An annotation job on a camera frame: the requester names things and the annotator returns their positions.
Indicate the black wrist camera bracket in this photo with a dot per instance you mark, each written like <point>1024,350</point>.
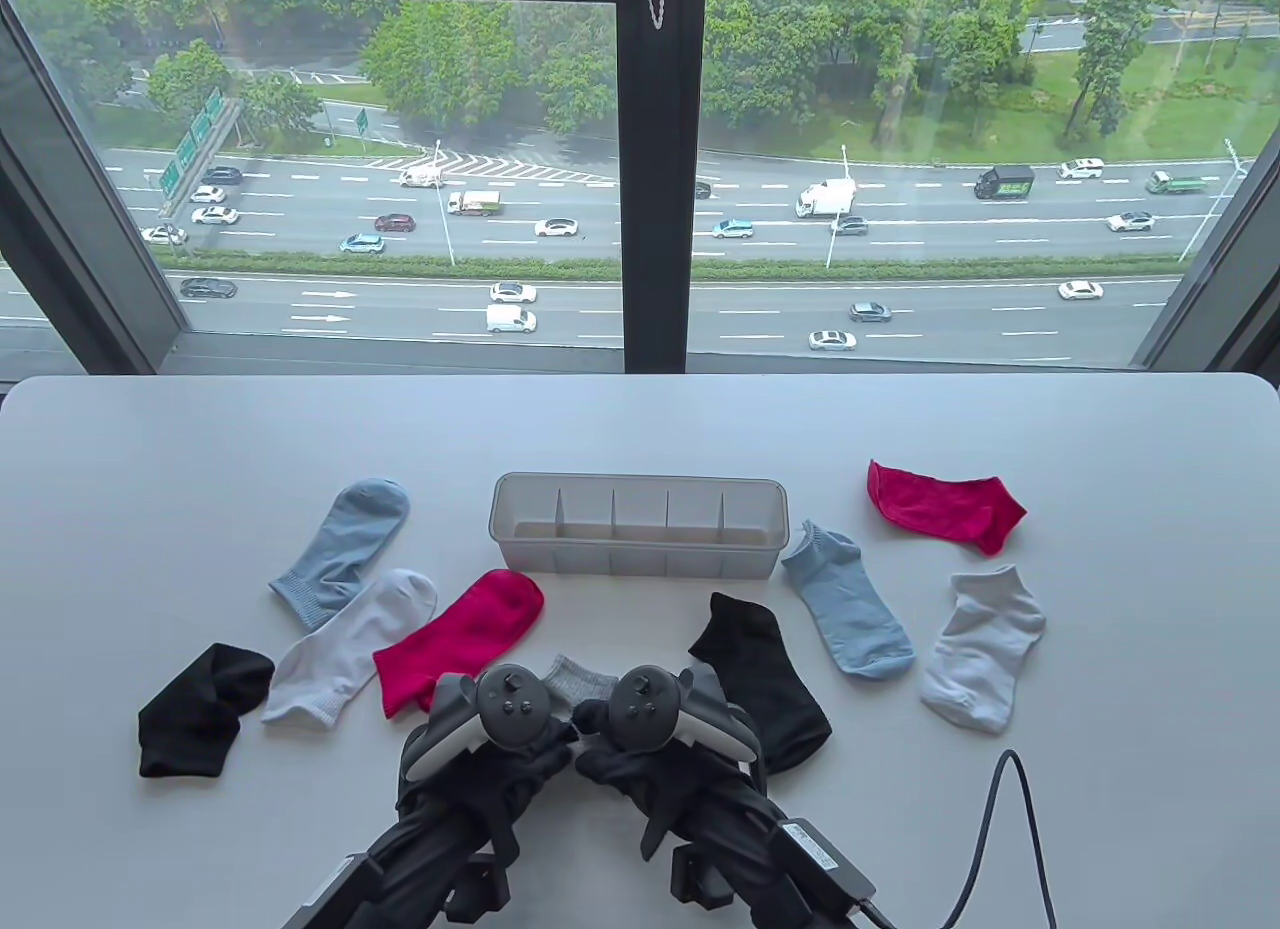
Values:
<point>480,884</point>
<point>700,874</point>

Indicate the short white sock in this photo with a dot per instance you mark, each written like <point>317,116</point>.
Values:
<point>980,659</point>

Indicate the translucent divided organizer box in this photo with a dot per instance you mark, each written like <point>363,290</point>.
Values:
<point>640,559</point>

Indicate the long red sock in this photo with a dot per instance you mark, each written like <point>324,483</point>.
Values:
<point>460,629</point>

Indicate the person's left forearm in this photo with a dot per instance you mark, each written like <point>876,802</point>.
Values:
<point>420,869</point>

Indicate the black window frame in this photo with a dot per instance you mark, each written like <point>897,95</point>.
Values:
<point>660,169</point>

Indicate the person's right hand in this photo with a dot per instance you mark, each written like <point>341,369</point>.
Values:
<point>620,769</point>

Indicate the short light blue sock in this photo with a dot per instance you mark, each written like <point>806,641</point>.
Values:
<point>850,609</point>

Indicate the person's left hand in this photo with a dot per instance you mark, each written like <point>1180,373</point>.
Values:
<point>520,779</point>

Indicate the long light blue sock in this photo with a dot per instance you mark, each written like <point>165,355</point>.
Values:
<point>350,539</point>

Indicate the black labelled adapter box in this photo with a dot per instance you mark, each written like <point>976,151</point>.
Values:
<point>825,859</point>

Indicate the short red sock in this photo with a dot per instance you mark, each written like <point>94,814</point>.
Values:
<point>940,504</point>

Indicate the grey sock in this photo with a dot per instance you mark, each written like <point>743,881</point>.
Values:
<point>580,681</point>

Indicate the grey and white controller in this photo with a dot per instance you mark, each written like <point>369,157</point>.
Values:
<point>645,709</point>
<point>510,709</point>

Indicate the black sock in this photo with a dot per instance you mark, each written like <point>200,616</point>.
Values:
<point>195,719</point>
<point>770,689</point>

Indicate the person's right forearm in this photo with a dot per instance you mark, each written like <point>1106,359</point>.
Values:
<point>740,849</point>

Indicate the long white sock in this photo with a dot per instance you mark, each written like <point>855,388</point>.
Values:
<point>330,659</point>

